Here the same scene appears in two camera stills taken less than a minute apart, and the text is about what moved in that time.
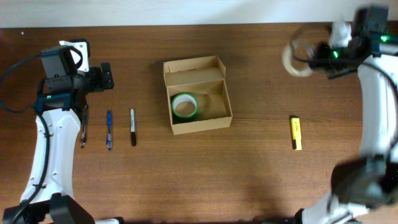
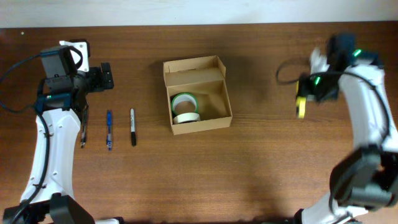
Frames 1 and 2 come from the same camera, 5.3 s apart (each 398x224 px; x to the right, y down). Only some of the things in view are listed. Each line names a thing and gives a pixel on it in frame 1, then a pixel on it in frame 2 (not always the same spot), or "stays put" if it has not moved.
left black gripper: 106,75 stays put
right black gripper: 318,57 to 306,92
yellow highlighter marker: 296,132 to 300,104
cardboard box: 203,77 stays put
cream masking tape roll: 288,53 to 186,117
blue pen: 109,135 stays put
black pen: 85,112 stays put
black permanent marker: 132,127 stays put
